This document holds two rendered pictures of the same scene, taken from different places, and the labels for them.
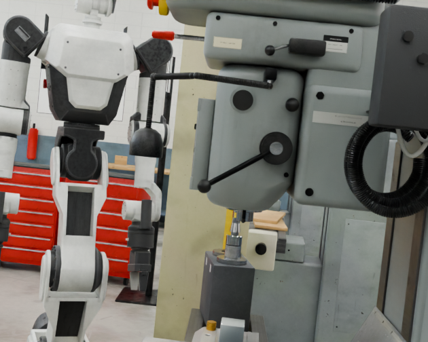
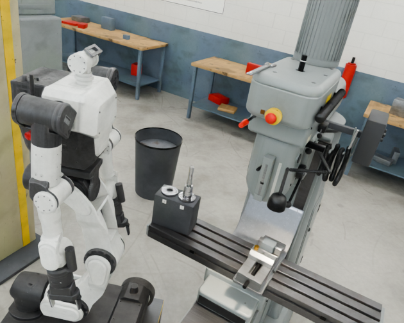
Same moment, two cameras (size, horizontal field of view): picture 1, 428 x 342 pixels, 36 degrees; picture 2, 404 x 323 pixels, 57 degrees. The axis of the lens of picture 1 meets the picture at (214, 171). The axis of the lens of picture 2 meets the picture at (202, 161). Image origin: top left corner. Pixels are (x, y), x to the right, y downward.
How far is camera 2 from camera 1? 2.00 m
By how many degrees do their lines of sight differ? 68
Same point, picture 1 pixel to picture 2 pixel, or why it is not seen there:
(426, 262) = (315, 184)
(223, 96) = (292, 159)
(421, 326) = (308, 204)
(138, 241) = (119, 209)
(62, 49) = (97, 120)
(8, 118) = (65, 195)
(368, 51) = not seen: hidden behind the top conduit
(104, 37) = (108, 93)
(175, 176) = not seen: outside the picture
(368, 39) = not seen: hidden behind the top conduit
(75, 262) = (118, 251)
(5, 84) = (54, 168)
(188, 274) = not seen: outside the picture
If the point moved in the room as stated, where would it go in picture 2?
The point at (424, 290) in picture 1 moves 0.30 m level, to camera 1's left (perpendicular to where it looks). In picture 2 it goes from (312, 193) to (299, 219)
